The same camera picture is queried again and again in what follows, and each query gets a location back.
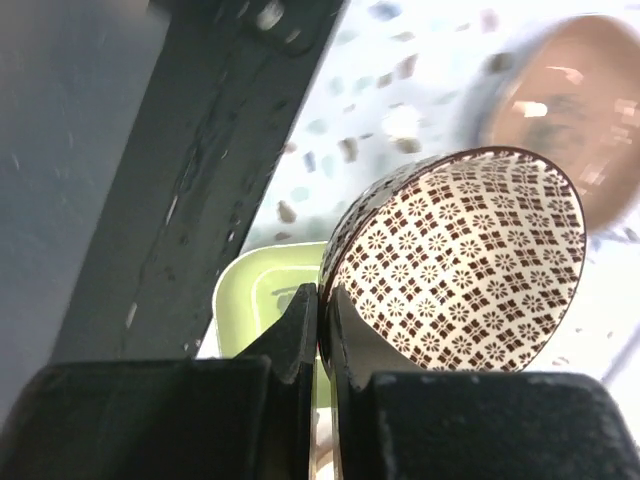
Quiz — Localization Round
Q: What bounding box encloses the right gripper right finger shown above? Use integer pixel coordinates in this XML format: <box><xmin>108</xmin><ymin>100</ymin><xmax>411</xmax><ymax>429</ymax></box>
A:
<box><xmin>329</xmin><ymin>288</ymin><xmax>639</xmax><ymax>479</ymax></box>

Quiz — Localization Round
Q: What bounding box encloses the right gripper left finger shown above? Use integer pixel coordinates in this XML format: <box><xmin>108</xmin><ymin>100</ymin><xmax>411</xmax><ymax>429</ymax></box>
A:
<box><xmin>1</xmin><ymin>284</ymin><xmax>318</xmax><ymax>479</ymax></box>

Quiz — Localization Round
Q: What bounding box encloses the green square panda plate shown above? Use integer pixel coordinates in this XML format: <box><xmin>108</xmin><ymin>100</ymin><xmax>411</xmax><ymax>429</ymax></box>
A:
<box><xmin>212</xmin><ymin>240</ymin><xmax>336</xmax><ymax>411</ymax></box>

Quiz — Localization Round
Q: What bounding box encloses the patterned round bowl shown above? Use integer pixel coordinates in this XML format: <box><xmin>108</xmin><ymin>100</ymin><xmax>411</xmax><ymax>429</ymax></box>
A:
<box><xmin>319</xmin><ymin>146</ymin><xmax>586</xmax><ymax>372</ymax></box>

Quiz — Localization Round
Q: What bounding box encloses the brown square panda plate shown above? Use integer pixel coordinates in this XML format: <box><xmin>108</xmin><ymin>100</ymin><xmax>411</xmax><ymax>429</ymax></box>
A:
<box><xmin>479</xmin><ymin>15</ymin><xmax>639</xmax><ymax>232</ymax></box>

